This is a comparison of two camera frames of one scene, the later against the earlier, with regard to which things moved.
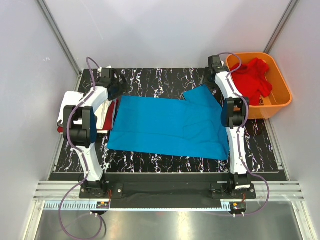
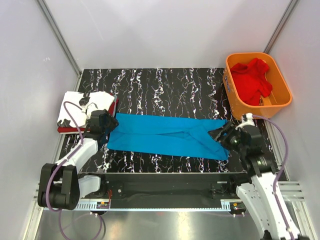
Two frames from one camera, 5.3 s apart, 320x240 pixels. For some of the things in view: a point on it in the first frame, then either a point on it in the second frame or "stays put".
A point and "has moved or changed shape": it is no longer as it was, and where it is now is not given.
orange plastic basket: (277, 99) stays put
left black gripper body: (119, 85) to (108, 124)
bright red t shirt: (251, 81) stays put
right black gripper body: (207, 78) to (225, 133)
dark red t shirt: (109, 122) stays put
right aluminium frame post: (291, 6) stays put
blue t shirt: (192, 127) has moved or changed shape
